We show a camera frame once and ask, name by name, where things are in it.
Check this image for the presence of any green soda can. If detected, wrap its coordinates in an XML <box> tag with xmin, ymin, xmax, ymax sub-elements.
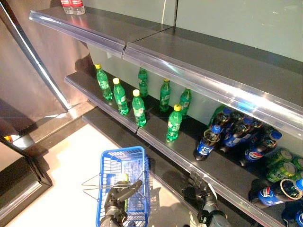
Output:
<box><xmin>292</xmin><ymin>156</ymin><xmax>303</xmax><ymax>173</ymax></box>
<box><xmin>267</xmin><ymin>148</ymin><xmax>294</xmax><ymax>166</ymax></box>
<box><xmin>265</xmin><ymin>160</ymin><xmax>298</xmax><ymax>184</ymax></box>

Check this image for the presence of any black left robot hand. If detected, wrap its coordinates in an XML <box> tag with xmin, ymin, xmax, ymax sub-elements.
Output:
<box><xmin>103</xmin><ymin>179</ymin><xmax>143</xmax><ymax>222</ymax></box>

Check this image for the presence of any water bottle red label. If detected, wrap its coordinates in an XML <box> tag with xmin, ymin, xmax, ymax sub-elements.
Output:
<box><xmin>71</xmin><ymin>0</ymin><xmax>86</xmax><ymax>15</ymax></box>
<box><xmin>60</xmin><ymin>0</ymin><xmax>74</xmax><ymax>15</ymax></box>

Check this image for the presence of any blue plastic shopping basket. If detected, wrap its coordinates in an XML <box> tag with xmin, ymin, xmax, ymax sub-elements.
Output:
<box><xmin>96</xmin><ymin>146</ymin><xmax>152</xmax><ymax>227</ymax></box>

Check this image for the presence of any black shelf upright post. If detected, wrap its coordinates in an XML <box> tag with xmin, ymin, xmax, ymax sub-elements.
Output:
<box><xmin>172</xmin><ymin>0</ymin><xmax>179</xmax><ymax>28</ymax></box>

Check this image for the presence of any chrome pole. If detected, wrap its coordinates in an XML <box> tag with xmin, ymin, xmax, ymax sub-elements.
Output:
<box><xmin>0</xmin><ymin>2</ymin><xmax>73</xmax><ymax>111</ymax></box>

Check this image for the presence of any white plastic tab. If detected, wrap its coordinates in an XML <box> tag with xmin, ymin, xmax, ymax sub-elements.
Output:
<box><xmin>207</xmin><ymin>182</ymin><xmax>218</xmax><ymax>198</ymax></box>

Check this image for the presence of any green bottle inside basket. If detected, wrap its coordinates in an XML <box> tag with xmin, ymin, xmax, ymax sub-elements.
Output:
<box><xmin>117</xmin><ymin>173</ymin><xmax>130</xmax><ymax>211</ymax></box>

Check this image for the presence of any dark glossy counter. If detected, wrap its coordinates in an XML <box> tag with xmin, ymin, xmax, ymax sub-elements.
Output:
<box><xmin>0</xmin><ymin>136</ymin><xmax>53</xmax><ymax>220</ymax></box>

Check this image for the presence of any green Sprite bottle yellow cap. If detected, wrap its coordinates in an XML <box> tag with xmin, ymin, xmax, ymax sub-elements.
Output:
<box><xmin>208</xmin><ymin>105</ymin><xmax>225</xmax><ymax>126</ymax></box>
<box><xmin>112</xmin><ymin>77</ymin><xmax>130</xmax><ymax>116</ymax></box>
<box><xmin>166</xmin><ymin>104</ymin><xmax>183</xmax><ymax>142</ymax></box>
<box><xmin>95</xmin><ymin>63</ymin><xmax>114</xmax><ymax>101</ymax></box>
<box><xmin>132</xmin><ymin>88</ymin><xmax>147</xmax><ymax>127</ymax></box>
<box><xmin>159</xmin><ymin>78</ymin><xmax>171</xmax><ymax>113</ymax></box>
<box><xmin>179</xmin><ymin>87</ymin><xmax>192</xmax><ymax>116</ymax></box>
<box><xmin>138</xmin><ymin>67</ymin><xmax>149</xmax><ymax>98</ymax></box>

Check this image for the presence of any dark shelf board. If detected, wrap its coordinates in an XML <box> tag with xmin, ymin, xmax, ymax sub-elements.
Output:
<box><xmin>29</xmin><ymin>6</ymin><xmax>176</xmax><ymax>44</ymax></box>
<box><xmin>137</xmin><ymin>104</ymin><xmax>303</xmax><ymax>227</ymax></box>
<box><xmin>126</xmin><ymin>27</ymin><xmax>303</xmax><ymax>109</ymax></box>
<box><xmin>65</xmin><ymin>66</ymin><xmax>161</xmax><ymax>133</ymax></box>

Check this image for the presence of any metal wire basket handle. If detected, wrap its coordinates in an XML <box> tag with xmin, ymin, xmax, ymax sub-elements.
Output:
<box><xmin>81</xmin><ymin>174</ymin><xmax>119</xmax><ymax>190</ymax></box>
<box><xmin>82</xmin><ymin>188</ymin><xmax>114</xmax><ymax>201</ymax></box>

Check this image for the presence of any Pepsi cola bottle blue label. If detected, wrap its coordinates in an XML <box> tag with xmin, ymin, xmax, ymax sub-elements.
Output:
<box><xmin>212</xmin><ymin>107</ymin><xmax>234</xmax><ymax>130</ymax></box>
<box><xmin>248</xmin><ymin>119</ymin><xmax>273</xmax><ymax>142</ymax></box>
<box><xmin>193</xmin><ymin>124</ymin><xmax>222</xmax><ymax>162</ymax></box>
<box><xmin>239</xmin><ymin>130</ymin><xmax>283</xmax><ymax>167</ymax></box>
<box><xmin>281</xmin><ymin>201</ymin><xmax>303</xmax><ymax>227</ymax></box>
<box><xmin>219</xmin><ymin>117</ymin><xmax>255</xmax><ymax>152</ymax></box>
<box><xmin>248</xmin><ymin>178</ymin><xmax>303</xmax><ymax>210</ymax></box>

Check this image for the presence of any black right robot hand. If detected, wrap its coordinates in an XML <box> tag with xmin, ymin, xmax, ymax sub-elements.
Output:
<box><xmin>181</xmin><ymin>172</ymin><xmax>215</xmax><ymax>203</ymax></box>

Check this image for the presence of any black shelf base deck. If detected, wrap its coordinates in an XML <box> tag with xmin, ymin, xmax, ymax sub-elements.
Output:
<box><xmin>82</xmin><ymin>107</ymin><xmax>251</xmax><ymax>227</ymax></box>

